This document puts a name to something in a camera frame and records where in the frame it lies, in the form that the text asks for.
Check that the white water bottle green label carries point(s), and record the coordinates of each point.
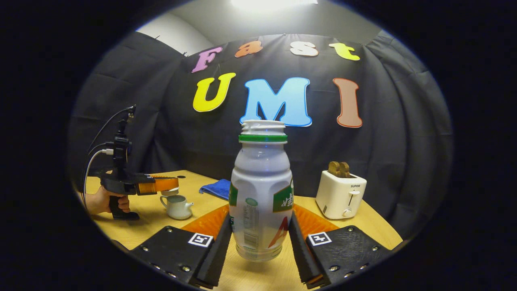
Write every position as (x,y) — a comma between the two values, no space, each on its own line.
(260,182)

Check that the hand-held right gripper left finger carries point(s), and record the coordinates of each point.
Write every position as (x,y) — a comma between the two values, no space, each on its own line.
(218,254)

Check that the blue towel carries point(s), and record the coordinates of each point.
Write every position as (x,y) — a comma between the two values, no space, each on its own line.
(218,189)

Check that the white teacup with spout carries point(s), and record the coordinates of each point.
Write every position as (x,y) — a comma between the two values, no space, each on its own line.
(177,207)

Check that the black backdrop cloth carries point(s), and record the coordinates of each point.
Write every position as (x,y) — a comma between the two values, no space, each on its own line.
(396,121)

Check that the white toaster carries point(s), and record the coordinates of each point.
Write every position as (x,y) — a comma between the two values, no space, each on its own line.
(339,198)

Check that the ceiling light panel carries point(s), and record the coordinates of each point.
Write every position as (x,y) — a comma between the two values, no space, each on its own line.
(274,4)

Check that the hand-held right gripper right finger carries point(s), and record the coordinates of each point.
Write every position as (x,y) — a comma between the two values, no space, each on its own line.
(299,254)

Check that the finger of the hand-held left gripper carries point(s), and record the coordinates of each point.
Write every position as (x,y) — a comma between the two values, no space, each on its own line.
(161,176)
(161,185)

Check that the white blue teacup lid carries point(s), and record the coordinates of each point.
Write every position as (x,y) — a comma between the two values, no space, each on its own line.
(169,192)

